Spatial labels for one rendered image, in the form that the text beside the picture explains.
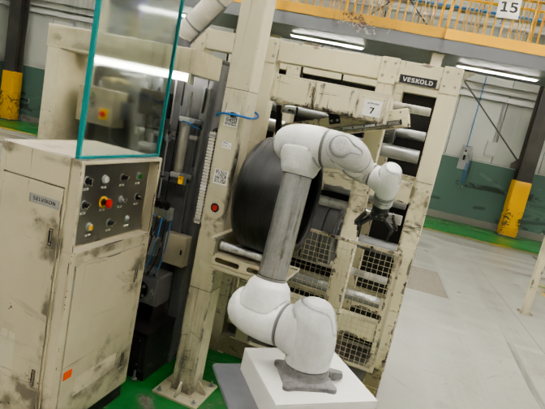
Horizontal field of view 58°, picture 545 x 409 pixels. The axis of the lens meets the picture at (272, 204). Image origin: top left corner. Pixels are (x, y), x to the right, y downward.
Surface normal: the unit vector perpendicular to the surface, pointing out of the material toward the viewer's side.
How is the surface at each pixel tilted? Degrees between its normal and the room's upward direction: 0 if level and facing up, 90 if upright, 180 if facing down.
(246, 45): 90
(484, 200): 90
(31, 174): 90
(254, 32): 90
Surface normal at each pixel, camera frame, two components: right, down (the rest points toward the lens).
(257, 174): -0.21, -0.32
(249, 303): -0.52, -0.18
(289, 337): -0.53, 0.05
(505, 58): -0.19, 0.15
